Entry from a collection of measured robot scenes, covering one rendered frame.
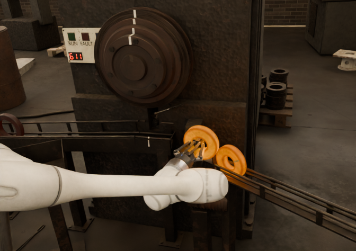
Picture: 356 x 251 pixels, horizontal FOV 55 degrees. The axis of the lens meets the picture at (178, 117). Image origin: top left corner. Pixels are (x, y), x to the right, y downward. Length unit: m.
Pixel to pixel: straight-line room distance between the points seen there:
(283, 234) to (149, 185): 1.41
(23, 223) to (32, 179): 1.78
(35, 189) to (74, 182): 0.11
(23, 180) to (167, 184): 0.40
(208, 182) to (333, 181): 1.78
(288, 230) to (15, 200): 1.78
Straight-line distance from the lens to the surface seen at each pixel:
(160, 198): 1.16
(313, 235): 2.30
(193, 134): 1.45
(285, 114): 3.33
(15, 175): 0.81
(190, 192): 1.06
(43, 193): 0.84
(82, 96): 1.98
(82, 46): 1.89
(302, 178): 2.74
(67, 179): 0.88
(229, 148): 1.52
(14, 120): 2.21
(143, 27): 1.54
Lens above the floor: 1.58
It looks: 26 degrees down
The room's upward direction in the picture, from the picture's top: 4 degrees counter-clockwise
